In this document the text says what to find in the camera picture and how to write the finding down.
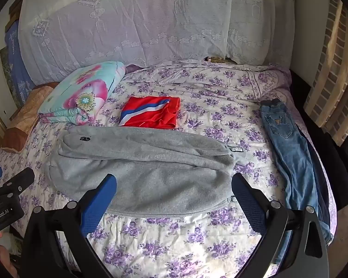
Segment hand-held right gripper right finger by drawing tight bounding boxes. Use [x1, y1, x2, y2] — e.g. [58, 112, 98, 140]
[231, 173, 329, 278]

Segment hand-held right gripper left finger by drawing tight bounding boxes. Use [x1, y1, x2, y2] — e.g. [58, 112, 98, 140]
[23, 174, 118, 278]

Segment grey sweatshirt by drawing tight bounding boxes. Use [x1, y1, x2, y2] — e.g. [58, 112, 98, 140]
[43, 126, 244, 218]

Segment person's left hand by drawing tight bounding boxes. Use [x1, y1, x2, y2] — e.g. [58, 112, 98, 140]
[0, 231, 19, 278]

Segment blue denim jeans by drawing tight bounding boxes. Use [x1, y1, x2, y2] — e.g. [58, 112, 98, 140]
[259, 98, 334, 267]

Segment green picture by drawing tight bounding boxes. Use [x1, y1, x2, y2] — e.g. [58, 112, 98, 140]
[0, 48, 21, 108]

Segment red garment with striped band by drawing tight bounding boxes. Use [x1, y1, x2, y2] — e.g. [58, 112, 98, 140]
[118, 95, 182, 129]

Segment folded floral quilt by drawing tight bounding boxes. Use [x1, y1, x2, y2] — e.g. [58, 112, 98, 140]
[38, 61, 126, 126]

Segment blue printed banner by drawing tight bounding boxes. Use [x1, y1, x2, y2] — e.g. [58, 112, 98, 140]
[4, 20, 37, 107]

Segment purple floral bed sheet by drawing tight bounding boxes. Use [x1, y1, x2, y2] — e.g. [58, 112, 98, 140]
[0, 59, 337, 278]

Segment beige striped curtain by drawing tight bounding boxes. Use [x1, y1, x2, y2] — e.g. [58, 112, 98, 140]
[303, 0, 348, 147]

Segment brown wooden furniture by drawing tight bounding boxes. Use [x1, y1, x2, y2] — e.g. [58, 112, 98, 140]
[4, 0, 26, 32]

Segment white lace cover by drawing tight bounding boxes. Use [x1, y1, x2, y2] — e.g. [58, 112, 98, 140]
[17, 0, 296, 86]

